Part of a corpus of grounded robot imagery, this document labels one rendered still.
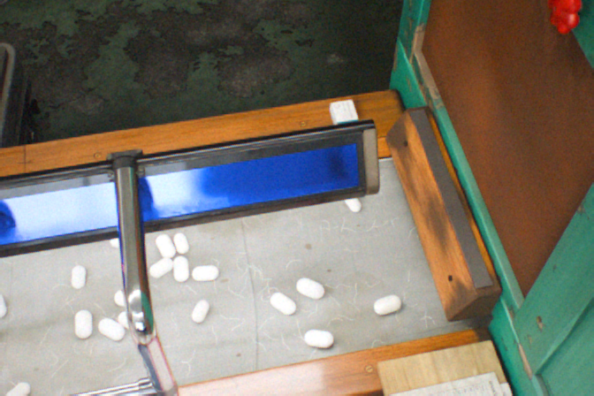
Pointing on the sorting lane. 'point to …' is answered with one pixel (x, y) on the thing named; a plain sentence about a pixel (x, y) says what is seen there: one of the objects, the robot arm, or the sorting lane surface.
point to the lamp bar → (192, 186)
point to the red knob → (564, 7)
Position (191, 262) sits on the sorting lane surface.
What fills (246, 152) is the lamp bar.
